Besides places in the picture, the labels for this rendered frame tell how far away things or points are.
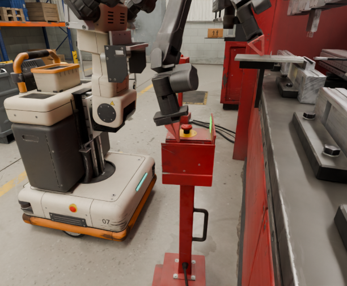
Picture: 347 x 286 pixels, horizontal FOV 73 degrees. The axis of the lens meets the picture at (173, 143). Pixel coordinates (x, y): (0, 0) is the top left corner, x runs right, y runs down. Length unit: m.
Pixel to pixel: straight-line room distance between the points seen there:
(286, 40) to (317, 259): 1.79
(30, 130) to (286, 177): 1.17
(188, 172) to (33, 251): 1.13
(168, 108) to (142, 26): 8.09
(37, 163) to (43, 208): 0.27
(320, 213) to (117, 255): 1.20
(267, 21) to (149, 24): 6.86
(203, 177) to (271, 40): 1.45
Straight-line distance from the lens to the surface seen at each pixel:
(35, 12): 8.87
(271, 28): 2.01
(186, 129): 0.81
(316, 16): 1.13
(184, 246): 1.07
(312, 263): 0.34
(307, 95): 0.96
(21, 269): 1.58
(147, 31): 8.68
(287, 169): 0.50
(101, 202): 1.35
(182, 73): 0.64
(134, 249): 1.46
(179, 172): 0.74
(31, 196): 1.57
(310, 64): 1.06
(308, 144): 0.56
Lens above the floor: 1.12
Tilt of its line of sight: 26 degrees down
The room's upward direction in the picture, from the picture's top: straight up
